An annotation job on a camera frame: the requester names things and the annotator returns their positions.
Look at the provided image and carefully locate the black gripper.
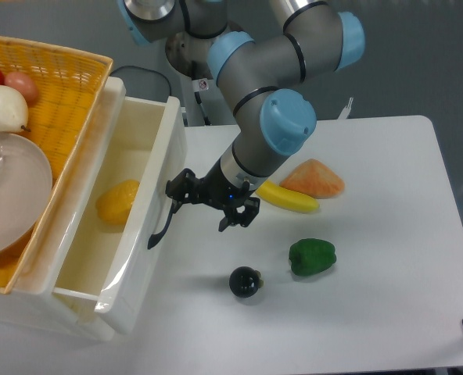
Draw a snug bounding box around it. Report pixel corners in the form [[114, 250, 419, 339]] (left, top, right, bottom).
[[165, 162, 260, 232]]

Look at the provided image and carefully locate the white top drawer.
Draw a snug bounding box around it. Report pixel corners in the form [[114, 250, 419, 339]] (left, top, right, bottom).
[[52, 97, 186, 341]]

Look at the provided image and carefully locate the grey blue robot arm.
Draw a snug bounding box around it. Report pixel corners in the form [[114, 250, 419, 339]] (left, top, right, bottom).
[[117, 1, 365, 230]]

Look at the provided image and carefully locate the yellow toy banana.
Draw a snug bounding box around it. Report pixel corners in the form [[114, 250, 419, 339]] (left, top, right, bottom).
[[256, 180, 319, 213]]

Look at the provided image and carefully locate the black round mangosteen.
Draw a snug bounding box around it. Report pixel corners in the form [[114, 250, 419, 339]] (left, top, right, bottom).
[[228, 266, 264, 298]]

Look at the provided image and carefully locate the yellow toy corn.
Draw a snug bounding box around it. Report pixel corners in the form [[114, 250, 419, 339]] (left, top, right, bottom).
[[95, 180, 140, 225]]

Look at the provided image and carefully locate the orange fruit slice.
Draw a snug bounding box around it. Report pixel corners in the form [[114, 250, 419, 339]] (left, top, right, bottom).
[[280, 159, 345, 198]]

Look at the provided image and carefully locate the green bell pepper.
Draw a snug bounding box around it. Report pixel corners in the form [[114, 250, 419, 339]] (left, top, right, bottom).
[[289, 238, 337, 277]]

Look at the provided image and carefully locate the yellow wicker basket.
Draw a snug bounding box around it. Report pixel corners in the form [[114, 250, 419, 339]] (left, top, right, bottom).
[[0, 36, 113, 295]]

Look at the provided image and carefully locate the beige plate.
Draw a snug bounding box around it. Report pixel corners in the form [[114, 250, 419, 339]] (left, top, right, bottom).
[[0, 133, 52, 252]]

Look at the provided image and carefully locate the pink toy peach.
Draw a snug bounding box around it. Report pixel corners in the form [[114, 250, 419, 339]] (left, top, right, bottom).
[[4, 71, 39, 106]]

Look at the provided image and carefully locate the white toy pear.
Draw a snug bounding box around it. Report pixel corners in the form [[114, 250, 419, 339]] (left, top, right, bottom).
[[0, 85, 30, 133]]

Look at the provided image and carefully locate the black cable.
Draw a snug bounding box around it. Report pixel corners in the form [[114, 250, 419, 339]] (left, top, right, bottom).
[[109, 65, 173, 105]]

